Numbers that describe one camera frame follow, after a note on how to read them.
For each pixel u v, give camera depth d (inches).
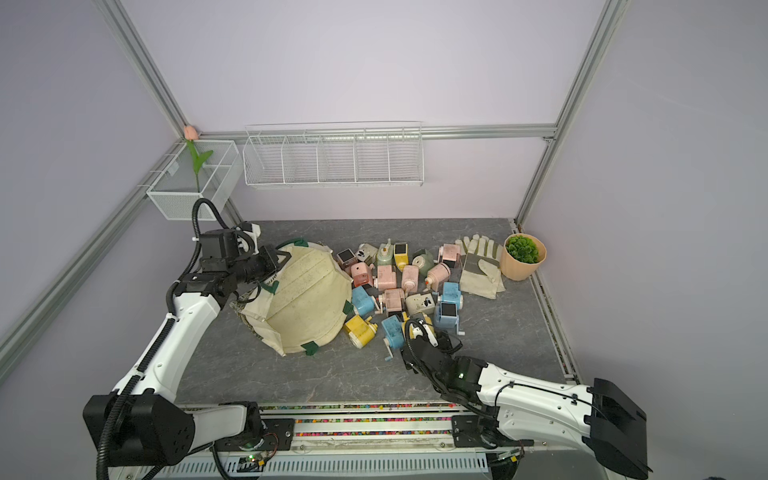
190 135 35.1
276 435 28.9
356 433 29.7
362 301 36.5
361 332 34.3
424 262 39.4
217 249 23.1
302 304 38.1
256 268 26.2
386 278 38.9
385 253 40.1
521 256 38.0
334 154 38.2
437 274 38.0
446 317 34.5
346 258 39.5
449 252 41.3
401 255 40.1
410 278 37.8
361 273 38.9
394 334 33.5
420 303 36.3
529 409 19.3
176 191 30.2
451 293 36.9
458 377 22.4
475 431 29.1
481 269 41.3
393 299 36.7
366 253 41.4
